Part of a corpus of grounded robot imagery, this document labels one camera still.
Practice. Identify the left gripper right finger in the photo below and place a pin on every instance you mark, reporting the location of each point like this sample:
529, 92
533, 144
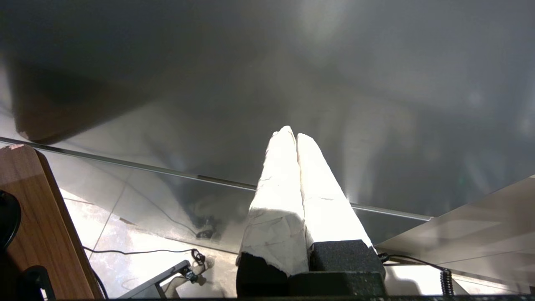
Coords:
330, 217

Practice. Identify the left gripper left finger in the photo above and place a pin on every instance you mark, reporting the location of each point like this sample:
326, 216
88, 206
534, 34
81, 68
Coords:
276, 225

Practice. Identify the grey metal stand leg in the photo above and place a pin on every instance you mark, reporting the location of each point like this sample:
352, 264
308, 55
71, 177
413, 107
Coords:
167, 274

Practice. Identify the stainless steel appliance door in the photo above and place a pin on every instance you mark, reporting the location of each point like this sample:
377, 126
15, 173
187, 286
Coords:
376, 104

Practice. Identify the beige cabinet panel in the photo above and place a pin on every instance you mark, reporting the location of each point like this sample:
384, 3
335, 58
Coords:
480, 225

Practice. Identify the wooden table top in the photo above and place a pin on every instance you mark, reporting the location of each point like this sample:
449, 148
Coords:
37, 217

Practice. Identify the small black clamp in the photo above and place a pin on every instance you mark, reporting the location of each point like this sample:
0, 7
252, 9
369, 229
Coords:
35, 280

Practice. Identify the black round object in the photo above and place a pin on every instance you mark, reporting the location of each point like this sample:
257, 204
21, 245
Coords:
6, 217

